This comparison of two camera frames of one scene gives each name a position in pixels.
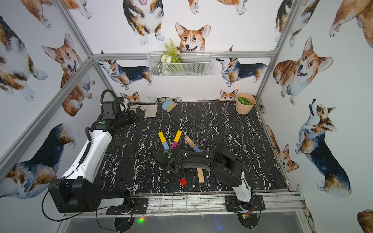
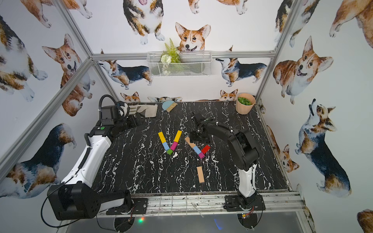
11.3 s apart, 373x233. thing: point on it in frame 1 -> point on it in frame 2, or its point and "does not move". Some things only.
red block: x=183 y=181 -> x=205 y=149
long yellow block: x=178 y=136 does not move
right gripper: x=182 y=173 -> x=193 y=137
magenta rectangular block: x=174 y=145 does not move
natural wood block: x=200 y=175 does not move
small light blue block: x=166 y=145 does not move
